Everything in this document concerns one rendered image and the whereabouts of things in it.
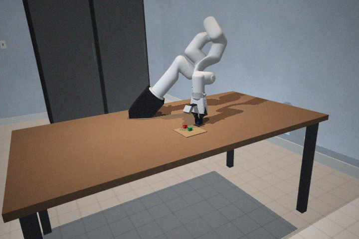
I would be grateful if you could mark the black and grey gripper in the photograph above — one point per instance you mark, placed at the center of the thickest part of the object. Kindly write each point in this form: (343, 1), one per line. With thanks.
(200, 108)

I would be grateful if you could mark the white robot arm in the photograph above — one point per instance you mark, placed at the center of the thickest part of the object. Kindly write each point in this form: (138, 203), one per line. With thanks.
(195, 72)

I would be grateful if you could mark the beige flat mat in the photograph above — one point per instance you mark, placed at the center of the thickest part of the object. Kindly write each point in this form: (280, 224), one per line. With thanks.
(195, 131)

